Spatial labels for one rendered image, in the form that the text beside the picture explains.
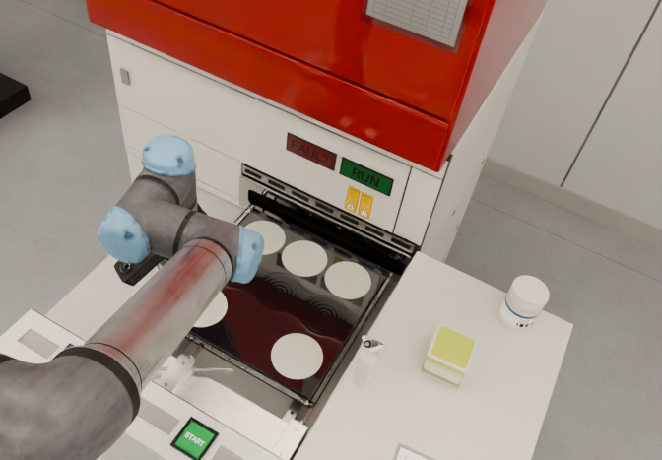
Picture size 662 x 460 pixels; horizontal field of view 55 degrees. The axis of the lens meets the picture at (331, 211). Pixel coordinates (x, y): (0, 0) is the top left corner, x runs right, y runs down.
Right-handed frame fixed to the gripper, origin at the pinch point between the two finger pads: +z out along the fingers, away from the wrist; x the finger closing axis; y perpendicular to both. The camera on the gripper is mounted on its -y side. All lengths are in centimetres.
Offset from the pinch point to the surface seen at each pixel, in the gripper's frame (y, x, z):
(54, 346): -21.0, 3.5, 3.5
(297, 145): 36.6, 12.4, -11.4
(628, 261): 198, -22, 98
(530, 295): 53, -40, -7
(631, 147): 204, 4, 56
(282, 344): 14.8, -15.6, 9.1
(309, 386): 14.0, -25.9, 9.1
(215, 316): 7.2, -3.2, 9.0
